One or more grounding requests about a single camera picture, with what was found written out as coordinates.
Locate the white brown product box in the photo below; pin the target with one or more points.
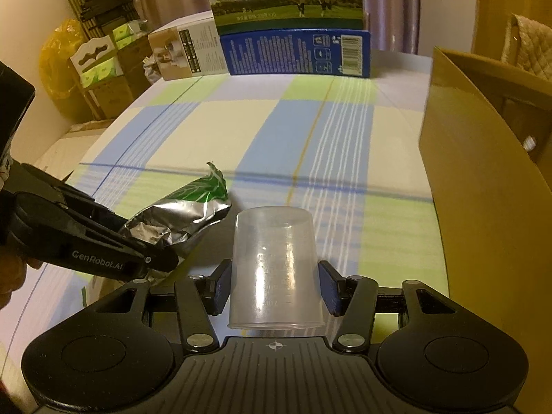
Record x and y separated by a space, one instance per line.
187 47

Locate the cardboard boxes with tissue packs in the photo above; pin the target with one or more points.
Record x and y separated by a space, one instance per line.
109 71

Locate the quilted beige chair cover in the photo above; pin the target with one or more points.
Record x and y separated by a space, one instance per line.
527 45

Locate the person's left hand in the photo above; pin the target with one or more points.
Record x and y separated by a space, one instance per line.
11 277

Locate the blue flat box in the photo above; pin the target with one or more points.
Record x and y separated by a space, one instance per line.
334 52

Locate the crumpled plastic bag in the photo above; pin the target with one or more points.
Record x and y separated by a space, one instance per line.
151 70

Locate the checkered bed sheet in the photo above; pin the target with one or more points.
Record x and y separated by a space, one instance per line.
344 149

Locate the silver green foil pouch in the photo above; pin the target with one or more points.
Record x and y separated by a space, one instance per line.
176 223

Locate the brown cardboard box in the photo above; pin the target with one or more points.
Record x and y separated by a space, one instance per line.
486 147

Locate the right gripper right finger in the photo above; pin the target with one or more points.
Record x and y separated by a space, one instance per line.
352 299

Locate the yellow plastic bag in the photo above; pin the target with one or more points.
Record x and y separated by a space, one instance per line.
54 70

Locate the clear plastic cup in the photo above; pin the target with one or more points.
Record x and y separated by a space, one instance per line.
275 283

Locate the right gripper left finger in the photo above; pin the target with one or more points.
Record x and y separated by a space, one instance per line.
196 300

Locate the black folding rack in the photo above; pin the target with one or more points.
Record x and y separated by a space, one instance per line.
98 18

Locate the wooden door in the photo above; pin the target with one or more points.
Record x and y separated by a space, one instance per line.
492 16

